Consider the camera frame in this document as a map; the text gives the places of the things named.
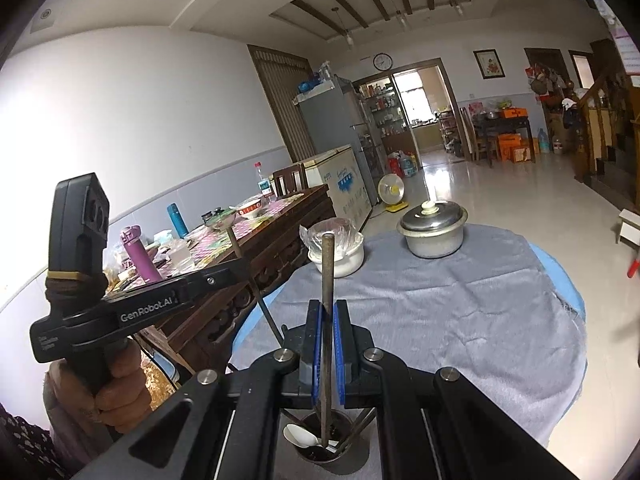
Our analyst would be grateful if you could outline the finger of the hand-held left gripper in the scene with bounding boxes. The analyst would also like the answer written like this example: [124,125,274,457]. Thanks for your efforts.
[197,259,249,293]

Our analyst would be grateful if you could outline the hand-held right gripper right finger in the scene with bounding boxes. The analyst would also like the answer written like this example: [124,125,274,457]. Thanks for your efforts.
[334,300,581,480]

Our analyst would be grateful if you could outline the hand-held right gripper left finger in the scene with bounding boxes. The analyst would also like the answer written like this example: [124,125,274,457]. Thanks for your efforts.
[72,300,323,480]

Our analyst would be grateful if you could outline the brown chopstick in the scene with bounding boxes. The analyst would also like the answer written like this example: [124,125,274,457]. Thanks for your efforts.
[330,430,363,461]
[226,227,285,348]

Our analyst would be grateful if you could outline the metal chopstick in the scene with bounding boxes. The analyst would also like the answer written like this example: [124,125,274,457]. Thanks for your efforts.
[321,232,337,448]

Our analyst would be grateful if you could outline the white plastic spoon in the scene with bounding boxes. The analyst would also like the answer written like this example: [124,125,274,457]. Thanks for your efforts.
[284,422,323,448]

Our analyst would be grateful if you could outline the grey metal utensil holder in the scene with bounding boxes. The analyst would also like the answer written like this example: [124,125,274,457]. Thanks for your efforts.
[282,405,372,476]

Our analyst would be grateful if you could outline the person's left forearm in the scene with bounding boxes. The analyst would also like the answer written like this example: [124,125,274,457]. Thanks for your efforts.
[0,360,108,480]

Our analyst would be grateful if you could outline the person's left hand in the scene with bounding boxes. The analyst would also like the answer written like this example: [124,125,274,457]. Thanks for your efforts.
[92,342,153,436]

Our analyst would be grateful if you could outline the clear plastic cup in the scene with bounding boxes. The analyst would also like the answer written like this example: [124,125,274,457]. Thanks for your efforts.
[167,239,196,273]

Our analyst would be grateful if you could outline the glass bowl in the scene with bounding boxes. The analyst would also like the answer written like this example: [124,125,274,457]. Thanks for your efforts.
[207,207,237,231]

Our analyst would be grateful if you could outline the pink checkered tablecloth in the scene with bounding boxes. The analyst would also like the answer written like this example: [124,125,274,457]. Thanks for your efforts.
[107,192,306,291]

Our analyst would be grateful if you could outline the carved wooden sideboard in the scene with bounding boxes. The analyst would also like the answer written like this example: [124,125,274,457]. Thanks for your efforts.
[107,184,335,376]

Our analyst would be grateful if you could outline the purple bottle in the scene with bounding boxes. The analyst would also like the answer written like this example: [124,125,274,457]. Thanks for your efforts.
[121,225,163,283]

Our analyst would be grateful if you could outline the teal bottle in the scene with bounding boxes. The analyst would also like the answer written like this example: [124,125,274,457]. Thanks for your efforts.
[166,203,190,239]

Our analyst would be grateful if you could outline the white pot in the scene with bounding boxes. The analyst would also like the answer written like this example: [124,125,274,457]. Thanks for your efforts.
[307,232,366,279]

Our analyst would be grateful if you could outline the water bottle with red cap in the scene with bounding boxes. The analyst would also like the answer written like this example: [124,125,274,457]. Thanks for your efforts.
[254,161,273,200]

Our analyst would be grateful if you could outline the wooden chair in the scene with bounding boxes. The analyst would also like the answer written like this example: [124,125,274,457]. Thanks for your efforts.
[271,162,308,198]

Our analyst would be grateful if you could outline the clear plastic wrap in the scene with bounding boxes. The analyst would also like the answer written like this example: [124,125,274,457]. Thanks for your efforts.
[299,218,363,256]

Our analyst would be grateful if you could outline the grey table cloth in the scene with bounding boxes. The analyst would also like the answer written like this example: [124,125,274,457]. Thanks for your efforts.
[227,224,588,480]

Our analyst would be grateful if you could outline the aluminium pot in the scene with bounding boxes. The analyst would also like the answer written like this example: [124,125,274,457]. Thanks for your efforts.
[397,200,470,259]

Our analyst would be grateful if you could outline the white chest freezer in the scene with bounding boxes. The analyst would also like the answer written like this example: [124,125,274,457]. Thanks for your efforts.
[300,144,373,221]

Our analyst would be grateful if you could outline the aluminium pot lid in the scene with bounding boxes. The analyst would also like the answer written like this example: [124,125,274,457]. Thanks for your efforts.
[397,200,470,235]

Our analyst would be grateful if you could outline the white floor fan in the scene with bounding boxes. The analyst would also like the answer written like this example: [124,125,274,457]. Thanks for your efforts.
[376,174,410,212]

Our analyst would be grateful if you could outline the wooden door panel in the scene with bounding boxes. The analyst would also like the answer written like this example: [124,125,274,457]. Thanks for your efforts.
[247,44,316,163]

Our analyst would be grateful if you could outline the grey refrigerator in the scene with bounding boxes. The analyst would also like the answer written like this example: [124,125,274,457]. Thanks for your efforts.
[292,75,378,206]

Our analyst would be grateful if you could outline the glass display cabinet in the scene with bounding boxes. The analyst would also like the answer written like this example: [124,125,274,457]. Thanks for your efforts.
[357,75,418,161]

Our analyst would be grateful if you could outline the blue round table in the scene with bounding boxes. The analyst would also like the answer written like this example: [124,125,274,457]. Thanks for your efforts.
[230,242,587,411]

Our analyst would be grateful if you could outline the wooden dining table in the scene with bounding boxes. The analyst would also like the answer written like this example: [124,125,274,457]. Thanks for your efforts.
[470,115,537,163]

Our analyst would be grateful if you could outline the white stool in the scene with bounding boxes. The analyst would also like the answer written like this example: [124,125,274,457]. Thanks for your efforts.
[616,207,640,248]

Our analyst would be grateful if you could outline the framed picture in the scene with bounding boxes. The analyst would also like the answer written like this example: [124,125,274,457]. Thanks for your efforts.
[473,49,501,80]

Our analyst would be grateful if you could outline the wooden staircase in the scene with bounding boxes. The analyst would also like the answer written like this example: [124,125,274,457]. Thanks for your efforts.
[574,40,640,201]

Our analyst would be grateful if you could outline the wall calendar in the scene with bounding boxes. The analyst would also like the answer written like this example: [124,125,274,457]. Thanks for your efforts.
[590,0,640,76]

